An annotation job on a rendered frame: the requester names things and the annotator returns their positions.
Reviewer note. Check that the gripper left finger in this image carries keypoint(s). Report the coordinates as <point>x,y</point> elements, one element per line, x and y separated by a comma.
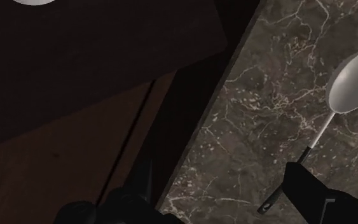
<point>126,208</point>

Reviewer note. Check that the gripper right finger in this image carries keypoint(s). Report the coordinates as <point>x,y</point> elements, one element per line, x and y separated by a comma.
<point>321,201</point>

